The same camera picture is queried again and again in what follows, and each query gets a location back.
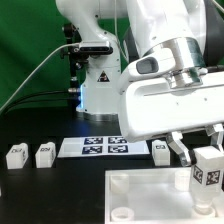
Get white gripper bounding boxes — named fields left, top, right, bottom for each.
left=118, top=72, right=224, bottom=167

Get white square tabletop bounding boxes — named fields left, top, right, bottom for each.
left=104, top=168, right=224, bottom=224

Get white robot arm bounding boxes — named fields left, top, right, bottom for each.
left=56, top=0, right=224, bottom=166

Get white sheet with tags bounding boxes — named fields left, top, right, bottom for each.
left=58, top=136, right=149, bottom=158

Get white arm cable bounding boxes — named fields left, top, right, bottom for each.
left=113, top=0, right=131, bottom=64

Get grey camera on stand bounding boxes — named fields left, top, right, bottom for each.
left=79, top=41, right=113, bottom=54

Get grey cable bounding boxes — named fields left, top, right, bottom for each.
left=0, top=43, right=81, bottom=114

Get black cables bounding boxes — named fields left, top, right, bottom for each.
left=0, top=89, right=81, bottom=116

